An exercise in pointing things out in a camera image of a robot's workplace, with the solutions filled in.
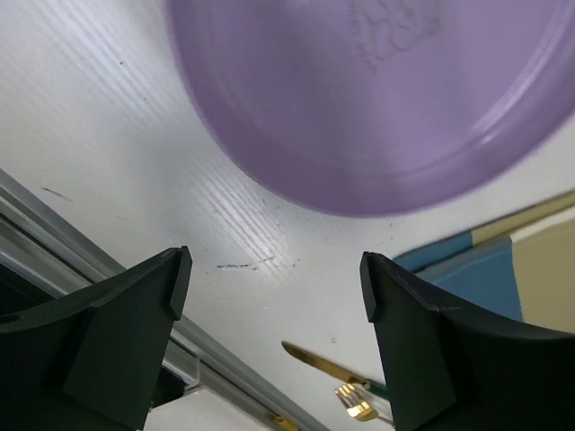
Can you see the aluminium frame rail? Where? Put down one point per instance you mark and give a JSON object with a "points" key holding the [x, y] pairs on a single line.
{"points": [[199, 386]]}

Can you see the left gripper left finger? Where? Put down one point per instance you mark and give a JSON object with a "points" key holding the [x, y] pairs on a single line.
{"points": [[90, 360]]}

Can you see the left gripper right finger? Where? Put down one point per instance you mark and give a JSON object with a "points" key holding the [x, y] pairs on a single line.
{"points": [[452, 365]]}

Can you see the gold fork dark handle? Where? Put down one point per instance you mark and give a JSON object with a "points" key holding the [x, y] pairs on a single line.
{"points": [[362, 405]]}

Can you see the gold knife dark handle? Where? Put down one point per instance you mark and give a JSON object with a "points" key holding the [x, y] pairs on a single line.
{"points": [[335, 370]]}

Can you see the lilac plastic plate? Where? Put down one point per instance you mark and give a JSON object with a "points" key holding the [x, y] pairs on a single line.
{"points": [[373, 108]]}

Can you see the blue and beige cloth placemat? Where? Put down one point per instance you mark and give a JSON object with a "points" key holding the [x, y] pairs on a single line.
{"points": [[520, 266]]}

